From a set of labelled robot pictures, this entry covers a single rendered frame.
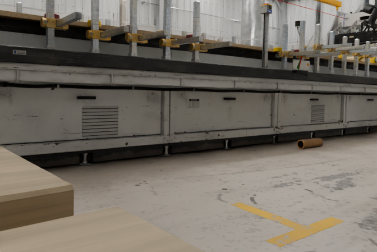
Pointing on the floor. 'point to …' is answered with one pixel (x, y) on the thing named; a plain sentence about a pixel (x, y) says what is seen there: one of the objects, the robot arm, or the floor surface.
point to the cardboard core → (309, 143)
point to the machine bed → (162, 107)
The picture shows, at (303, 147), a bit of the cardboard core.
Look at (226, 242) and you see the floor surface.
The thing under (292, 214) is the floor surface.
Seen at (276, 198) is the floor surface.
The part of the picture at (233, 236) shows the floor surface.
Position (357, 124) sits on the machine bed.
